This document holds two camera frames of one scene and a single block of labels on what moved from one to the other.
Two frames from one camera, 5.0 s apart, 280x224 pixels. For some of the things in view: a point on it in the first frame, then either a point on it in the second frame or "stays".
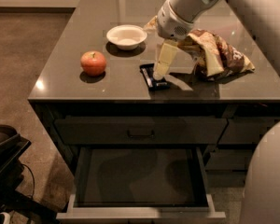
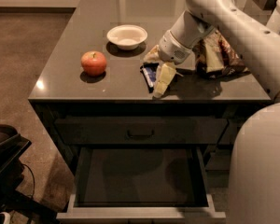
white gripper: [172, 24] to [172, 49]
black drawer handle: [140, 136] stays
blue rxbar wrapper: [147, 73] stays
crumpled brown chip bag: [212, 57] stays
